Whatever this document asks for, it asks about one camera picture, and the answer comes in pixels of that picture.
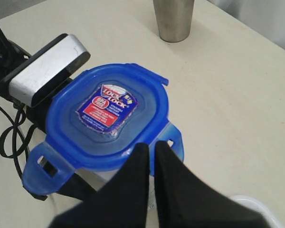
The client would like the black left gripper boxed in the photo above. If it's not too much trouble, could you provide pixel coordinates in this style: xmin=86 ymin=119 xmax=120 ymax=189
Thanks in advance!
xmin=24 ymin=78 xmax=73 ymax=134

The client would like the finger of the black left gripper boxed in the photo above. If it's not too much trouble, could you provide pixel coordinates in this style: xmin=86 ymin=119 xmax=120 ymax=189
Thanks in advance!
xmin=30 ymin=170 xmax=100 ymax=204

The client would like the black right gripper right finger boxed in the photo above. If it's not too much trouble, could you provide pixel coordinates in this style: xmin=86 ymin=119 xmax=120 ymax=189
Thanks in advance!
xmin=154 ymin=141 xmax=269 ymax=228

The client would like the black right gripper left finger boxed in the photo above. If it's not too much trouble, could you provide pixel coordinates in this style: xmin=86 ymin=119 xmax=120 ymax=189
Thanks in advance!
xmin=49 ymin=143 xmax=149 ymax=228

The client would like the blue plastic lid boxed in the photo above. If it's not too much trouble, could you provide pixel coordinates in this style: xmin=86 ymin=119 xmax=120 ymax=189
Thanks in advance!
xmin=22 ymin=63 xmax=184 ymax=195

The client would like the white rectangular plastic tray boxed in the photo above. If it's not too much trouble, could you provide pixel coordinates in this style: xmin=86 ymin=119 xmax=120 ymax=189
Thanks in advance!
xmin=229 ymin=195 xmax=284 ymax=228

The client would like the stainless steel tumbler cup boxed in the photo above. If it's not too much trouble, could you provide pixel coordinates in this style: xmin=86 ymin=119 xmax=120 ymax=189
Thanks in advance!
xmin=153 ymin=0 xmax=195 ymax=43

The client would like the black cable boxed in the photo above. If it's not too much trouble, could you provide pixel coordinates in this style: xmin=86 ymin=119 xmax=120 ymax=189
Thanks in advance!
xmin=0 ymin=98 xmax=38 ymax=181

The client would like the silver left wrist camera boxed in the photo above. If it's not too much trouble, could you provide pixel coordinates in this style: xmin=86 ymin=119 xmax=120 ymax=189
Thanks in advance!
xmin=0 ymin=33 xmax=90 ymax=107

